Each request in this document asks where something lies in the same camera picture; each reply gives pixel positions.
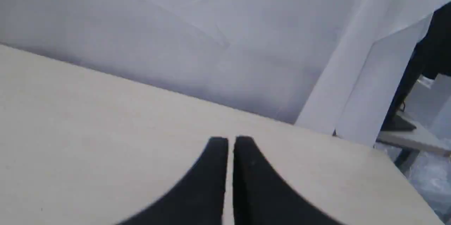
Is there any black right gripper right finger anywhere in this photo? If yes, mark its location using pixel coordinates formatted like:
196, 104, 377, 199
233, 136, 338, 225

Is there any dark stand behind curtain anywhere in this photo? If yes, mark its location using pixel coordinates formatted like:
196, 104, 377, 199
376, 3, 450, 173

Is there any white backdrop curtain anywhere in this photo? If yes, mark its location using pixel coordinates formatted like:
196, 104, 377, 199
0, 0, 450, 146

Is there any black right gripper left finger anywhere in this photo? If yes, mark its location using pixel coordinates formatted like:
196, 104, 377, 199
121, 137, 229, 225

